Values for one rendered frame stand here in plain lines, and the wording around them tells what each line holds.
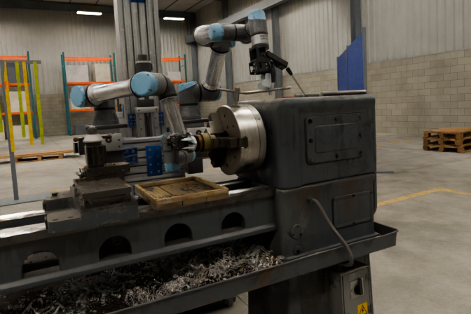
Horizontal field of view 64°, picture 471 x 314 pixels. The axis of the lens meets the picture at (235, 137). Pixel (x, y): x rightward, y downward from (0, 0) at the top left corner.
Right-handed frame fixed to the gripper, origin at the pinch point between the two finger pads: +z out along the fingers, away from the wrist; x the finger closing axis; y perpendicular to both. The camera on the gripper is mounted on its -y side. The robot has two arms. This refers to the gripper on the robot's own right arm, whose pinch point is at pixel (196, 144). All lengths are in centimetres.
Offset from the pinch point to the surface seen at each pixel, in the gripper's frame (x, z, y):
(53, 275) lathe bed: -38, 13, 59
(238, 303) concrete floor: -108, -54, -42
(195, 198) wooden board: -19.4, 14.7, 7.3
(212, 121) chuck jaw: 8.6, -6.2, -10.8
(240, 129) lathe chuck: 5.3, 11.3, -15.3
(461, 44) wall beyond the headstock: 145, -511, -993
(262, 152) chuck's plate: -5.4, 11.4, -25.5
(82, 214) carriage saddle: -17, 20, 49
